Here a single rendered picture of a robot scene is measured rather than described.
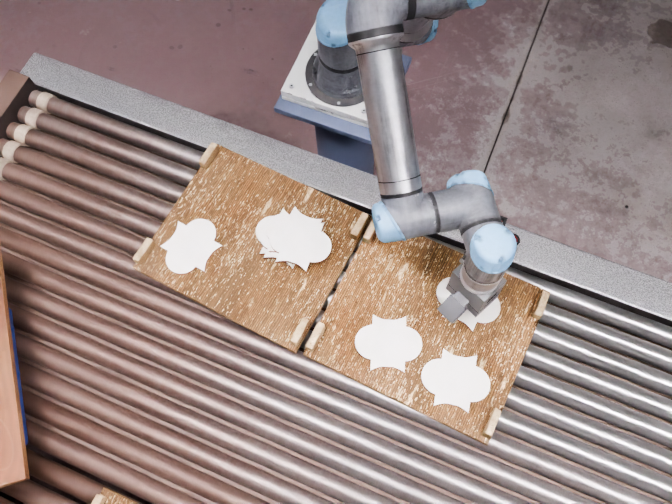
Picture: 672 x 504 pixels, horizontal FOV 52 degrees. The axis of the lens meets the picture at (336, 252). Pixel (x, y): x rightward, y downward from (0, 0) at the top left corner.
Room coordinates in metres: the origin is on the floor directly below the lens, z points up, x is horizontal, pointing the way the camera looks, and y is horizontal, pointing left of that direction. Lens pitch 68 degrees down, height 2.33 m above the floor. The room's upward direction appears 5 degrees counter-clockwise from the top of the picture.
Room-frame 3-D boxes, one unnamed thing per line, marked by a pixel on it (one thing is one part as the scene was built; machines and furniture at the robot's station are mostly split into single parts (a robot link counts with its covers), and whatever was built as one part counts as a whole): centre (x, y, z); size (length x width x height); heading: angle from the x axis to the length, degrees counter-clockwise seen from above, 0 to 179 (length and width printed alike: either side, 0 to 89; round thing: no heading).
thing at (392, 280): (0.38, -0.18, 0.93); 0.41 x 0.35 x 0.02; 59
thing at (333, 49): (1.04, -0.06, 1.07); 0.13 x 0.12 x 0.14; 97
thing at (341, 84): (1.04, -0.06, 0.96); 0.15 x 0.15 x 0.10
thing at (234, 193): (0.60, 0.18, 0.93); 0.41 x 0.35 x 0.02; 58
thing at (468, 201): (0.52, -0.24, 1.20); 0.11 x 0.11 x 0.08; 7
